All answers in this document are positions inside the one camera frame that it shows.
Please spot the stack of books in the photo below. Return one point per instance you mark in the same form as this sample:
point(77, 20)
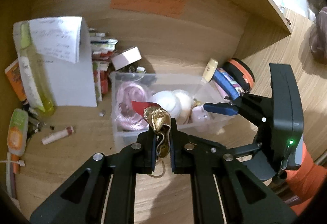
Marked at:
point(102, 49)

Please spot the small white pink box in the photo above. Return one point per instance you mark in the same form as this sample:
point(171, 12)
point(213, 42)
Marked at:
point(126, 58)

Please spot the orange sticky note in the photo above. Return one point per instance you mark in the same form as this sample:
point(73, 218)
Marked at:
point(169, 8)

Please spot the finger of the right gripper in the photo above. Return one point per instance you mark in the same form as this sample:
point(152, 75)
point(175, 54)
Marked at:
point(221, 108)

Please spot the orange green tube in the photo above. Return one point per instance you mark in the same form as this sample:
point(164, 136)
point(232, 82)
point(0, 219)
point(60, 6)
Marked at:
point(17, 132)

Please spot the blue patchwork pouch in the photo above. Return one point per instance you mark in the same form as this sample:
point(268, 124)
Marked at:
point(230, 86)

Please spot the black orange zipper case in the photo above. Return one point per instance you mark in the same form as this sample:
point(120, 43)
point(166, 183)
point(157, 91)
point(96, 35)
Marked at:
point(241, 73)

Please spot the yellow green tall bottle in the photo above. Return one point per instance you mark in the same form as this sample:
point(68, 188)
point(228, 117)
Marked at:
point(34, 82)

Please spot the round cream jar purple label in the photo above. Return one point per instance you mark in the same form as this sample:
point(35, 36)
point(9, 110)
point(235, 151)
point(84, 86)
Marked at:
point(186, 105)

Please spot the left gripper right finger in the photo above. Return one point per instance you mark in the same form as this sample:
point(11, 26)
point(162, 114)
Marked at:
point(223, 189)

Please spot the cream small tube bottle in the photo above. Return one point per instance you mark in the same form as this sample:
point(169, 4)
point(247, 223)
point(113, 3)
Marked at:
point(209, 70)

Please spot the orange sleeve forearm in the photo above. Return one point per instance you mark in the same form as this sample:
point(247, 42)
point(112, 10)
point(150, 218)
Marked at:
point(306, 181)

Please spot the red gold tassel ornament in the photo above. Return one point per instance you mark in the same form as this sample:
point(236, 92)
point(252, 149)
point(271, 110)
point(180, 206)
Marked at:
point(159, 120)

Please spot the orange booklet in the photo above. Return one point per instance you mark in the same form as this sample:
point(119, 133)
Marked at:
point(13, 75)

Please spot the clear plastic storage bin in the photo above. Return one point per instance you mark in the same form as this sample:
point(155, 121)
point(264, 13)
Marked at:
point(128, 87)

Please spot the white lip balm stick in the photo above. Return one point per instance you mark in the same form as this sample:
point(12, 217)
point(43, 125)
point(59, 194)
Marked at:
point(58, 135)

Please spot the white round puff container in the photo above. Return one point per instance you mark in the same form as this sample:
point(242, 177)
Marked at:
point(168, 101)

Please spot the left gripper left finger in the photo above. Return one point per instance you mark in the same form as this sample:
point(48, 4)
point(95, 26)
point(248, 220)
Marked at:
point(102, 190)

